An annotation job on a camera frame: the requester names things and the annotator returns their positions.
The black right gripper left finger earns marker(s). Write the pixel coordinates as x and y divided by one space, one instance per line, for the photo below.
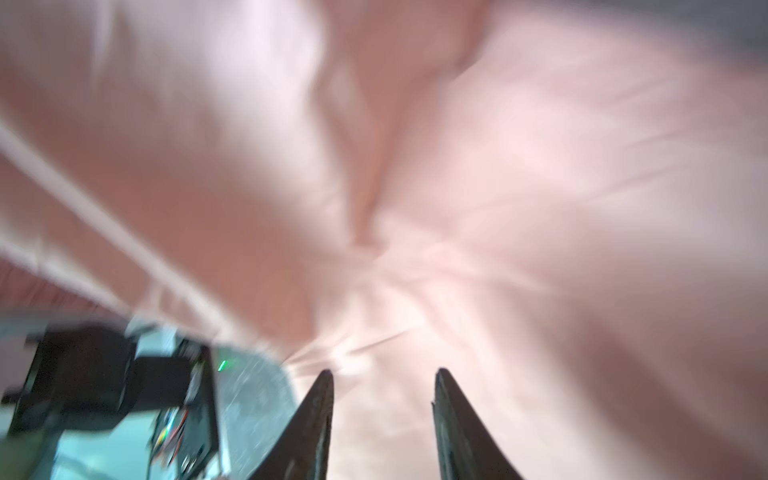
302 450

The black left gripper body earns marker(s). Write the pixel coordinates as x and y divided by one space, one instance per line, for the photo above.
98 403

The pink drawstring shorts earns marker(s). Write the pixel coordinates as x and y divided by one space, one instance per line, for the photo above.
562 202

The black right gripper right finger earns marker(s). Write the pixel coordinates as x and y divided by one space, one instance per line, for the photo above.
466 450

